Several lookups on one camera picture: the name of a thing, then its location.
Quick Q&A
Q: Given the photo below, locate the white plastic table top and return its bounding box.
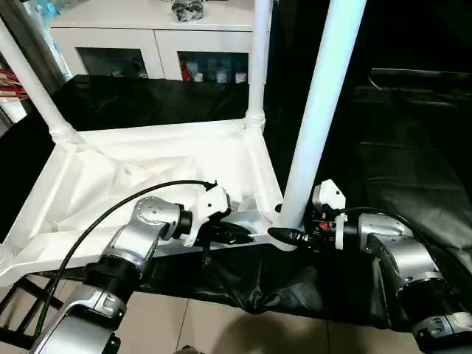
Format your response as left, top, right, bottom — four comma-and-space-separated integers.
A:
0, 118, 296, 285

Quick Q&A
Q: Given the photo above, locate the white plastic table leg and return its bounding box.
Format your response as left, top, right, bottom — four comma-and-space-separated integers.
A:
277, 0, 367, 252
0, 13, 80, 147
245, 0, 274, 132

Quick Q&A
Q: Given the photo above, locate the black plastic mat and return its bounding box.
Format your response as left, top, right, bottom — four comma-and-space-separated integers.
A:
0, 74, 472, 329

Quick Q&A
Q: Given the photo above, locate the white sideboard with glass doors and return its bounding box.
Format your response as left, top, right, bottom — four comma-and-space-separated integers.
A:
48, 0, 257, 83

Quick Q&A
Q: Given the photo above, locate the dark object on cabinet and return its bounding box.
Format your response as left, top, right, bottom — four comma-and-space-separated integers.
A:
171, 0, 206, 21

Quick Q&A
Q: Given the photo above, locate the grey curtain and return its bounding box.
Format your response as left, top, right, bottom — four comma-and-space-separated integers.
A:
0, 0, 72, 86

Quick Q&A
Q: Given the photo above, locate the blue lit device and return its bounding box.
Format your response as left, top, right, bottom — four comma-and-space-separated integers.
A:
33, 0, 61, 20

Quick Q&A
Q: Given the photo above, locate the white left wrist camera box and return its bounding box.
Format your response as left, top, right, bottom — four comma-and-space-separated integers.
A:
181, 184, 233, 248

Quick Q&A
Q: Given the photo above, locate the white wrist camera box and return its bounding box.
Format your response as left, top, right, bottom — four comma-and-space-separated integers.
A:
181, 184, 233, 248
311, 179, 347, 251

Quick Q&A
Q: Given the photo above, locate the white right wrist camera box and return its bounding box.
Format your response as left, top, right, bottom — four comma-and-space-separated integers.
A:
311, 179, 347, 251

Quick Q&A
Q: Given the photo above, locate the black folding table frame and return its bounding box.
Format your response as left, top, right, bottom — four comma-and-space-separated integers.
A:
0, 274, 61, 352

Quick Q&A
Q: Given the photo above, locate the red wire basket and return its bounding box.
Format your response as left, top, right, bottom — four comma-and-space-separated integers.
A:
0, 70, 29, 101

